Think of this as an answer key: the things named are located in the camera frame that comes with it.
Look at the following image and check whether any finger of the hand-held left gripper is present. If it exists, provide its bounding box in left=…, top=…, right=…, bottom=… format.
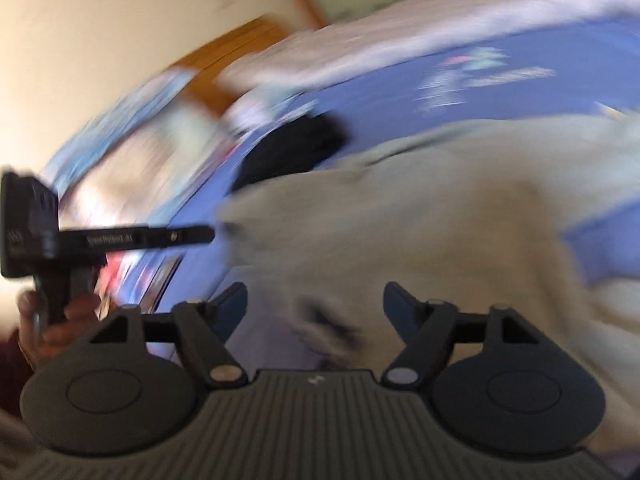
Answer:
left=149, top=225, right=216, bottom=248

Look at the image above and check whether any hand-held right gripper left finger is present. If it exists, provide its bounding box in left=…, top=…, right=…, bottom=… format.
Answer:
left=90, top=282, right=249, bottom=389

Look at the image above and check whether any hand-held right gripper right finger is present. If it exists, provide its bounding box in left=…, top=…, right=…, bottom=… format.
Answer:
left=382, top=282, right=543, bottom=389

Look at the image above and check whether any beige towel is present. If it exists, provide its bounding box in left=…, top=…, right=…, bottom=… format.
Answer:
left=215, top=110, right=640, bottom=461

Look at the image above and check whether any person's left hand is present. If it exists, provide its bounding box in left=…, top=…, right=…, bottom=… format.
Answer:
left=17, top=290, right=103, bottom=361

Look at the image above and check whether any printed pillow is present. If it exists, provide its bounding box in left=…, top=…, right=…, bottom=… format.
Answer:
left=45, top=67, right=238, bottom=203

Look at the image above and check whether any black cloth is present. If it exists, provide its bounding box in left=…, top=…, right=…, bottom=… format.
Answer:
left=230, top=112, right=351, bottom=193

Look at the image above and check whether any wooden headboard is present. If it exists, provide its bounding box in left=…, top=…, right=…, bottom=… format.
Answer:
left=170, top=15, right=293, bottom=116

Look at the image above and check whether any blue printed bedsheet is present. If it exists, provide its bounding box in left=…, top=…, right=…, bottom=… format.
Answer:
left=40, top=15, right=640, bottom=361

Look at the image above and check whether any white quilt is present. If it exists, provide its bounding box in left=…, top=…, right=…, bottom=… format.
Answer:
left=215, top=0, right=640, bottom=98

